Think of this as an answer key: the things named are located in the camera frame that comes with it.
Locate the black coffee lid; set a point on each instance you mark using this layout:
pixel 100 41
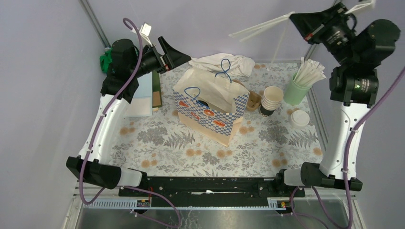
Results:
pixel 203 103

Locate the stack of brown cup carriers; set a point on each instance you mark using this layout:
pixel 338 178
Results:
pixel 254 99

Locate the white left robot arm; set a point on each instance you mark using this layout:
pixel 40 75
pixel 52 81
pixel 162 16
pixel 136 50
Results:
pixel 128 64

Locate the stack of black paper cups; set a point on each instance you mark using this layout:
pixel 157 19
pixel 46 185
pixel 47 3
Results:
pixel 271 100

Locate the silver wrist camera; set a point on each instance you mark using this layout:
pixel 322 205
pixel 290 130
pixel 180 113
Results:
pixel 363 6
pixel 145 30

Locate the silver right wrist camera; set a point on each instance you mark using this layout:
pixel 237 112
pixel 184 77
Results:
pixel 363 6

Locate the stack of white lids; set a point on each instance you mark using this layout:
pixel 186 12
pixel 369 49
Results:
pixel 299 119

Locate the white cloth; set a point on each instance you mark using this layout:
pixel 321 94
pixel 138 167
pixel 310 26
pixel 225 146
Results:
pixel 238 65

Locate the white straw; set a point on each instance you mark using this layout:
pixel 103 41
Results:
pixel 256 33
pixel 254 28

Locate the green cloth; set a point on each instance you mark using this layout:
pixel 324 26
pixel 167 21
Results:
pixel 105 60

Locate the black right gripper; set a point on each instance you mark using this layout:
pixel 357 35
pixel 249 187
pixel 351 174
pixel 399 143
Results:
pixel 308 23

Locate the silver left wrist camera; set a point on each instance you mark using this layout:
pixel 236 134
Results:
pixel 145 30

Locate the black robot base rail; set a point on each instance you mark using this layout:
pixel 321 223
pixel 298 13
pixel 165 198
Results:
pixel 234 192

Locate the light blue paper bag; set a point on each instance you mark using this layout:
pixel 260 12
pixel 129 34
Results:
pixel 141 104

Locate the floral tablecloth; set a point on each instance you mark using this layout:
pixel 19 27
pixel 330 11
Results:
pixel 161 145

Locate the bundle of white wrapped straws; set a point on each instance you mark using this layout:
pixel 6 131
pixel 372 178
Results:
pixel 309 72

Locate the green straw holder cup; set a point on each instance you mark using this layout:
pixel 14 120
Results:
pixel 293 93

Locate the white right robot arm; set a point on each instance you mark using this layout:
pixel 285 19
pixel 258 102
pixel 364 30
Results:
pixel 353 85

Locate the blue checkered paper bag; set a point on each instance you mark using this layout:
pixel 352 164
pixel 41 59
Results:
pixel 226 101

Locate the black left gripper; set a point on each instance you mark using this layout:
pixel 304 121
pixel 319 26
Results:
pixel 172 58

